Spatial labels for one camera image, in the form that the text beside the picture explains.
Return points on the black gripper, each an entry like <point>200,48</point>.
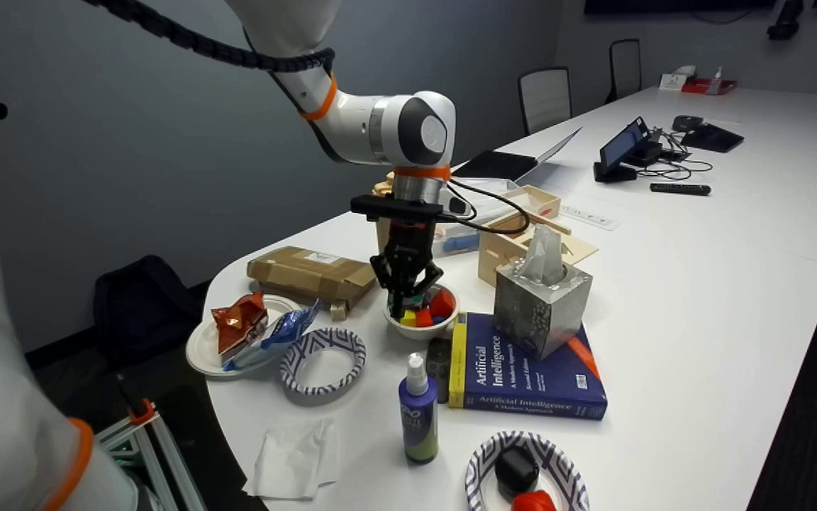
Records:
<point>405,252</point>

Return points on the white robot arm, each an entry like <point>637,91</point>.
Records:
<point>405,132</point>

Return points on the white bowl with blocks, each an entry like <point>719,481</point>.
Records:
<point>422,315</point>

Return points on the empty blue patterned bowl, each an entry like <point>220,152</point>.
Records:
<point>322,366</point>

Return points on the brown cardboard box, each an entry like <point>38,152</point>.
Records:
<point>312,275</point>

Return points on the blue AI textbook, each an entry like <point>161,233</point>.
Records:
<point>492,373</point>

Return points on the blue spray bottle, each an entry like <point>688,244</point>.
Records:
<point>418,409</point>

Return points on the grey tissue box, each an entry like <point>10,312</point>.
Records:
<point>539,298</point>

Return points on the blue snack bag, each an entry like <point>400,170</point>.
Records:
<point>285,332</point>

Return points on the black laptop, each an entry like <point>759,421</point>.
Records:
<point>508,166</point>

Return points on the red snack bag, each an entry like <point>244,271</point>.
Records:
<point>239,322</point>

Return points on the black block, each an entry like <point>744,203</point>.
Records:
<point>517,472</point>

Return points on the white napkin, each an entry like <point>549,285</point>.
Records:
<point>296,461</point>

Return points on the white paper plate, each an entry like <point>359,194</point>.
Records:
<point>203,345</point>

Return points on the office chair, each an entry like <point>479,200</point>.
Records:
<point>544,98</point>

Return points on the black tv remote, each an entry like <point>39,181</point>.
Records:
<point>681,189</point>

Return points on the black backpack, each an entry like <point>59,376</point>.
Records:
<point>142,309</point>

